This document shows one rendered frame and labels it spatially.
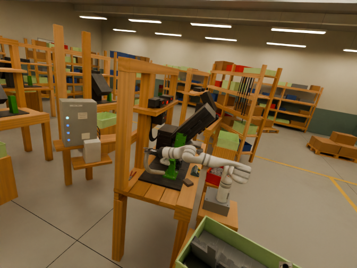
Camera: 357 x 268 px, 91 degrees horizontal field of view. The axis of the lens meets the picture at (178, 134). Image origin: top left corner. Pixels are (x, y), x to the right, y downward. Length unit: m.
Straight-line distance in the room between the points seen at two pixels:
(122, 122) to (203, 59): 9.99
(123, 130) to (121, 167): 0.32
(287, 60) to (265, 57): 1.02
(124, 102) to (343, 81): 10.75
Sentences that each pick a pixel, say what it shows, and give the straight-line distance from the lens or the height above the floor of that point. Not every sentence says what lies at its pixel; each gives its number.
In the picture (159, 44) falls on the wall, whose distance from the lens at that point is 12.34.
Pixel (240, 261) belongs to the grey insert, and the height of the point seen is 0.85.
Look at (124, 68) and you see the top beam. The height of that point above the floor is 1.87.
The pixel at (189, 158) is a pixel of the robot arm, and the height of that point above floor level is 1.46.
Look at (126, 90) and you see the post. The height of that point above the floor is 1.73.
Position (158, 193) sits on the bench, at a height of 0.88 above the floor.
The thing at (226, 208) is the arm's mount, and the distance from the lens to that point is 1.60.
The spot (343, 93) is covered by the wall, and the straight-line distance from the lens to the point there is 11.43.
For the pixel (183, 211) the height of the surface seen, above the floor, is 0.85.
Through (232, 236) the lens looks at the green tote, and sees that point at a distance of 1.43.
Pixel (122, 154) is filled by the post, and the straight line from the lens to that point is 1.49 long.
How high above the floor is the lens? 1.90
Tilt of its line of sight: 19 degrees down
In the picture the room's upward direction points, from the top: 9 degrees clockwise
